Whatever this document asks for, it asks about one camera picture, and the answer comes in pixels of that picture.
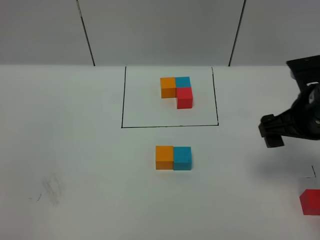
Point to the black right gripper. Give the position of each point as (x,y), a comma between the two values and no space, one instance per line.
(301,120)

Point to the orange template block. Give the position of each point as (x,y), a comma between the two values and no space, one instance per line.
(168,87)

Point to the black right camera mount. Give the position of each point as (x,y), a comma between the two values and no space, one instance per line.
(305,71)

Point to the red template block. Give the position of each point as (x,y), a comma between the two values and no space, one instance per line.
(184,98)

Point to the blue template block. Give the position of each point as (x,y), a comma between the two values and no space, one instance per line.
(183,82)

